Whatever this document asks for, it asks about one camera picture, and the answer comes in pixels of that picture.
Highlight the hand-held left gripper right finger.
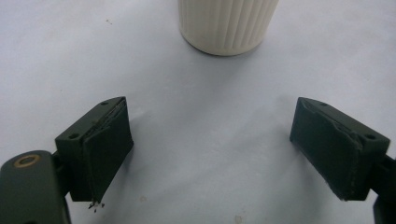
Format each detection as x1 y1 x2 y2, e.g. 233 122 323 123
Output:
290 96 390 202

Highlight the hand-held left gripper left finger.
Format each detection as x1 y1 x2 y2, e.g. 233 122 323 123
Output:
55 96 134 203

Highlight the cream pump bottle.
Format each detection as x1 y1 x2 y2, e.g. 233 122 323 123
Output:
177 0 279 57

